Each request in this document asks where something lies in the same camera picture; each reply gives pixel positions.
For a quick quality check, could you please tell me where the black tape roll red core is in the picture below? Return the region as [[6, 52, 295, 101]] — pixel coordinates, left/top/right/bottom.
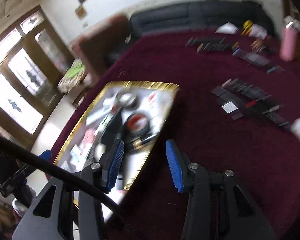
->
[[124, 112, 150, 137]]

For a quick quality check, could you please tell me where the black tape roll white core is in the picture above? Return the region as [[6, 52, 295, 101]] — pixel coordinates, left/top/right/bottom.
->
[[118, 93, 138, 109]]

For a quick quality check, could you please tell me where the green patterned blanket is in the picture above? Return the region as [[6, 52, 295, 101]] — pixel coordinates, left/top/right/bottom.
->
[[58, 59, 87, 94]]

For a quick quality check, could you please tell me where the gold rimmed white tray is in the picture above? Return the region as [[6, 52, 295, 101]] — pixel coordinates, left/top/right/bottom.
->
[[54, 81, 179, 204]]

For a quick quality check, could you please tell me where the long black marker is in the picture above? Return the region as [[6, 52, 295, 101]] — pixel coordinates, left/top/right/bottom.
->
[[222, 79, 271, 101]]

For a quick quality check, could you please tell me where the brown armchair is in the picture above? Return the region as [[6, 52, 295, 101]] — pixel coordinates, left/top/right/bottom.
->
[[71, 13, 129, 84]]

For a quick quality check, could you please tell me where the black marker blue cap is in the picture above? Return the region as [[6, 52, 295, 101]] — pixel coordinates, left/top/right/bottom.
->
[[232, 48, 285, 74]]

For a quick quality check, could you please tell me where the black marker yellow end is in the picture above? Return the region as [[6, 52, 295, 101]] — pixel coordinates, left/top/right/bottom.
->
[[197, 42, 238, 52]]

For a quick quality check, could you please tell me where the black marker pen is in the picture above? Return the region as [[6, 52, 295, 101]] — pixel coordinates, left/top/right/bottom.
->
[[186, 37, 225, 47]]

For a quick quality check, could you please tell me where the pink thermos bottle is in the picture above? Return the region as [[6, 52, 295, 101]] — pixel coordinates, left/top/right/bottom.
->
[[280, 16, 297, 62]]

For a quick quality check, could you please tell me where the yellow small object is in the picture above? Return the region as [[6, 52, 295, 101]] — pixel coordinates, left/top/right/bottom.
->
[[242, 20, 253, 35]]

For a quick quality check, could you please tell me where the black leather sofa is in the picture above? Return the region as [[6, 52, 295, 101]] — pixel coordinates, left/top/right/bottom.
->
[[129, 0, 276, 37]]

